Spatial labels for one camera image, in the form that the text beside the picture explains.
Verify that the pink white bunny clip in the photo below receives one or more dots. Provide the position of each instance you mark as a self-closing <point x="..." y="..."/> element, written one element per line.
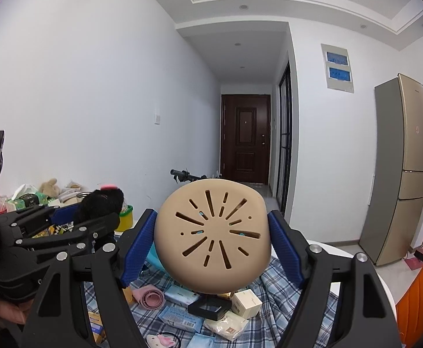
<point x="158" y="340"/>

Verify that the cream plush rabbit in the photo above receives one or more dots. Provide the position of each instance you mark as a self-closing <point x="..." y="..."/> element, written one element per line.
<point x="50" y="186"/>

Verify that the blue plaid cloth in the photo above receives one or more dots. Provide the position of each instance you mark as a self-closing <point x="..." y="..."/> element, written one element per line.
<point x="265" y="290"/>

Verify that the gold refrigerator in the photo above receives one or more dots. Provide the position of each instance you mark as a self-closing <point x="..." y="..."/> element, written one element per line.
<point x="407" y="174"/>

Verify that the beige round perforated cover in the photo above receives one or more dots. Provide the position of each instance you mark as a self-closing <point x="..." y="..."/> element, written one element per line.
<point x="197" y="275"/>

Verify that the blue wipes packet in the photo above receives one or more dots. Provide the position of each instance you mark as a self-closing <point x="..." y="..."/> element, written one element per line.
<point x="178" y="319"/>

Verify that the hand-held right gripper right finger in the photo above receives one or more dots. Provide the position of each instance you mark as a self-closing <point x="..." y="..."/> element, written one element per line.
<point x="287" y="250"/>

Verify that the black scooter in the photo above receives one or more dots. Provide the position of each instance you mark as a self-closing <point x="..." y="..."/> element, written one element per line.
<point x="182" y="174"/>

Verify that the blue plastic basin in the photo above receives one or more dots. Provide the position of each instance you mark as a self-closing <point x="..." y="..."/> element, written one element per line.
<point x="157" y="261"/>

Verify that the light blue tissue pack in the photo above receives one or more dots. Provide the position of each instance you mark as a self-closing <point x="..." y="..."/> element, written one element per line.
<point x="178" y="293"/>

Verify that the white plastic bag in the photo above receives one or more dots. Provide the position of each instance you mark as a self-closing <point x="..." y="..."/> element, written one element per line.
<point x="22" y="190"/>

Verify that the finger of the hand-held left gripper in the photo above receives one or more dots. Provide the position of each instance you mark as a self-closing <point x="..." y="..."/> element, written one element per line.
<point x="95" y="224"/>
<point x="66" y="212"/>

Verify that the gold blue cigarette pack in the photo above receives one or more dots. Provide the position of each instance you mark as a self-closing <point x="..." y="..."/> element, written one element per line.
<point x="96" y="328"/>

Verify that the pink collapsible cup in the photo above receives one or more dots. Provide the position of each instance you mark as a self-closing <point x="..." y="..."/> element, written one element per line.
<point x="149" y="297"/>

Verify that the dark brown door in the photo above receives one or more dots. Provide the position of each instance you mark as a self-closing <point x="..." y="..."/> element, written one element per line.
<point x="246" y="152"/>

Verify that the black framed glass door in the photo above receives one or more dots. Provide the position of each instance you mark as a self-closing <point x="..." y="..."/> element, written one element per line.
<point x="285" y="145"/>

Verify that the small cream box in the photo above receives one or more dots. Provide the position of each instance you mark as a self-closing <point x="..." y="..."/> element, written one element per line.
<point x="246" y="304"/>

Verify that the white light switch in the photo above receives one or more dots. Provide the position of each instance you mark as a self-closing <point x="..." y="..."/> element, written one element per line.
<point x="157" y="118"/>

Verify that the black tray box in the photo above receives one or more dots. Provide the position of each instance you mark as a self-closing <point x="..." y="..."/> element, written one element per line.
<point x="197" y="310"/>

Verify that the person's left hand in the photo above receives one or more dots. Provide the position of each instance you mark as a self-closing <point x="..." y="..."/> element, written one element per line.
<point x="1" y="310"/>

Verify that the small amber plastic case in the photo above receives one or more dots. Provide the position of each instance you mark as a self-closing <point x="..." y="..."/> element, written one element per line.
<point x="126" y="293"/>

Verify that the yellow plastic bin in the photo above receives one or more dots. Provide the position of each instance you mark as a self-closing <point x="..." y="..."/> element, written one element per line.
<point x="126" y="221"/>

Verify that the pale blue packet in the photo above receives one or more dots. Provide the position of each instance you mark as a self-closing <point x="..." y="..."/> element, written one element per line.
<point x="200" y="342"/>

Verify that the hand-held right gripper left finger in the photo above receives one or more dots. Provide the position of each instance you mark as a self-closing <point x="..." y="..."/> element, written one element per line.
<point x="138" y="246"/>

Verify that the white sachet packet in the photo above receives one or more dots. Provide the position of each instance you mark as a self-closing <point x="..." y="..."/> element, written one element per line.
<point x="227" y="328"/>

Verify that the black plush toy pink bow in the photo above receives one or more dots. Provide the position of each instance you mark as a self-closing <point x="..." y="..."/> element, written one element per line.
<point x="100" y="203"/>

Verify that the wall electrical panel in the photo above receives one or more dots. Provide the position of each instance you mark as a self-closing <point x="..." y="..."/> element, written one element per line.
<point x="336" y="83"/>

